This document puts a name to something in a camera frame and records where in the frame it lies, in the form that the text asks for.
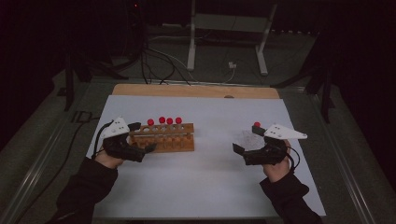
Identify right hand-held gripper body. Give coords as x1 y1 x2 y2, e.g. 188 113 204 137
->
242 123 308 166

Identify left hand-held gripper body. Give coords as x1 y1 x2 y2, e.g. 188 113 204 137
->
99 116 148 163

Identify clear plastic test tube rack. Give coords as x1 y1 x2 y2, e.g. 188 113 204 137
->
238 129 269 152

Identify wooden test tube rack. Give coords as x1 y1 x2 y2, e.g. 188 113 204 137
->
127 122 196 154

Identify person's left hand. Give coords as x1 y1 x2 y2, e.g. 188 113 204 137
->
93 150 126 170

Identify person's right hand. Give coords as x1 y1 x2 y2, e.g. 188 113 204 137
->
262 139 292 184

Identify white table board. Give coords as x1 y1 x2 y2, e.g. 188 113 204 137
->
86 94 327 219

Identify black floor stand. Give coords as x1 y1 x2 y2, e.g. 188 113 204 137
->
270 31 336 124
63 46 129 112

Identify white metal stand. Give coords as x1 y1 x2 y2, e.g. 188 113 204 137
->
186 0 279 77

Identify left hand-held gripper cable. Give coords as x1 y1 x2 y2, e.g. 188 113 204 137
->
91 120 114 161

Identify hand-held gripper cable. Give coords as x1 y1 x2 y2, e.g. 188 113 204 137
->
91 120 114 161
285 145 302 173

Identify right hand-held gripper cable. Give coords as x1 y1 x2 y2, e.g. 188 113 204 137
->
285 145 302 173

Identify long black floor cable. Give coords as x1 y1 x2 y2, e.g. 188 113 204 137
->
13 116 101 224

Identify bundle of black cables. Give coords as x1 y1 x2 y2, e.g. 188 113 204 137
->
139 40 192 86

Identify white plug with cable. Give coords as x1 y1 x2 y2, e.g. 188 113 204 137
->
221 61 238 85

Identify metal floor rail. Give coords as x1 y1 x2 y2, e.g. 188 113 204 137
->
306 92 379 224
0 83 94 224

